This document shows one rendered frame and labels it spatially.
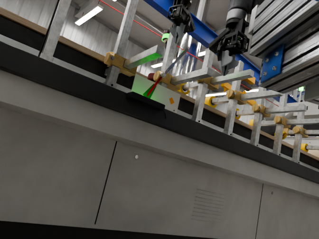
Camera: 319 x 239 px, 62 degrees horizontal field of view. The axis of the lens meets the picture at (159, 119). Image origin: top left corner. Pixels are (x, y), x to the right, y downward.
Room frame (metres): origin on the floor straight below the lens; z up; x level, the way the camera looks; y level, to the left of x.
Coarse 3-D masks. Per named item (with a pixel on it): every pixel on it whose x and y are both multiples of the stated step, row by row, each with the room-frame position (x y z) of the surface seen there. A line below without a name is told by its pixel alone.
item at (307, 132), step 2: (288, 130) 1.97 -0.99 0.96; (290, 130) 1.96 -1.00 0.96; (304, 130) 1.87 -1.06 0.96; (306, 130) 1.86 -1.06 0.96; (308, 130) 1.85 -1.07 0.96; (310, 130) 1.84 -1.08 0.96; (312, 130) 1.83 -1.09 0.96; (314, 130) 1.82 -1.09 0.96; (316, 130) 1.80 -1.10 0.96; (318, 130) 1.79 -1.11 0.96; (288, 132) 1.97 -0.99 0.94; (290, 132) 1.96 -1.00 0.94; (292, 132) 1.95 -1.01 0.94; (304, 132) 1.87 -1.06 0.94; (306, 132) 1.86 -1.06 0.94; (308, 132) 1.85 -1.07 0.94; (310, 132) 1.84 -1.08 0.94; (312, 132) 1.82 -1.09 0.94; (314, 132) 1.81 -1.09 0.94; (316, 132) 1.80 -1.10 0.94; (318, 132) 1.79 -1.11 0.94; (290, 134) 1.98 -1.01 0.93; (292, 134) 1.96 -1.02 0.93; (294, 134) 1.95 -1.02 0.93; (306, 134) 1.87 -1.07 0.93; (308, 134) 1.86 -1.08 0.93; (310, 134) 1.85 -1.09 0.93; (312, 134) 1.84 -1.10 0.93; (314, 134) 1.83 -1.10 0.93; (316, 134) 1.81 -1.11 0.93; (318, 134) 1.80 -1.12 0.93
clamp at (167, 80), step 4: (156, 72) 1.17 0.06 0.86; (160, 72) 1.16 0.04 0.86; (156, 76) 1.16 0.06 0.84; (168, 76) 1.17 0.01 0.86; (172, 76) 1.19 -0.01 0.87; (156, 80) 1.17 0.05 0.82; (160, 80) 1.16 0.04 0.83; (164, 80) 1.17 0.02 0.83; (168, 80) 1.18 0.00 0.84; (168, 84) 1.18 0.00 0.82; (172, 84) 1.19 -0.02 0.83; (180, 84) 1.22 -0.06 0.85; (168, 88) 1.24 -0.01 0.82; (172, 88) 1.22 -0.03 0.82; (176, 88) 1.21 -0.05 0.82
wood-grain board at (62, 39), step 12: (0, 12) 0.97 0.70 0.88; (24, 24) 1.02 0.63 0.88; (36, 24) 1.04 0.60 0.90; (60, 36) 1.10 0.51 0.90; (84, 48) 1.16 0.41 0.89; (180, 96) 1.49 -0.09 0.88; (204, 108) 1.61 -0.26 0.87; (240, 120) 1.80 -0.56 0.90; (264, 132) 1.96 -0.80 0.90; (288, 144) 2.15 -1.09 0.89; (312, 156) 2.39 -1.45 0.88
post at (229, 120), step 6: (240, 66) 1.45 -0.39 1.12; (234, 72) 1.47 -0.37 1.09; (234, 84) 1.46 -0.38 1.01; (240, 84) 1.46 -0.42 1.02; (234, 102) 1.45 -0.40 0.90; (228, 108) 1.47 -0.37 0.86; (234, 108) 1.45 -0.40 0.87; (228, 114) 1.46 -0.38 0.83; (234, 114) 1.46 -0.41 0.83; (228, 120) 1.45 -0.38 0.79; (234, 120) 1.46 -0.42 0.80; (228, 126) 1.45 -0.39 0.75
